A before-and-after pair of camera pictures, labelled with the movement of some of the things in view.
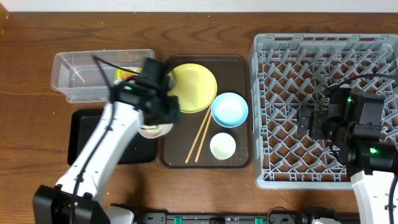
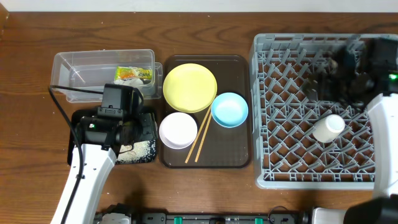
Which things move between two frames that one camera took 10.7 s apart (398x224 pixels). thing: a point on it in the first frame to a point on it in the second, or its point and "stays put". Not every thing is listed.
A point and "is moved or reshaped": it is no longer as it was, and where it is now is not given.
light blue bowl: [229, 109] stays put
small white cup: [222, 146] is moved or reshaped
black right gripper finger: [305, 119] to [311, 87]
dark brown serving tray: [233, 74] stays put
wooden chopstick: [187, 158] stays put
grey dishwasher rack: [290, 71] stays put
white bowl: [153, 131] is moved or reshaped
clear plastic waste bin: [88, 76] stays put
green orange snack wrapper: [120, 74] stays put
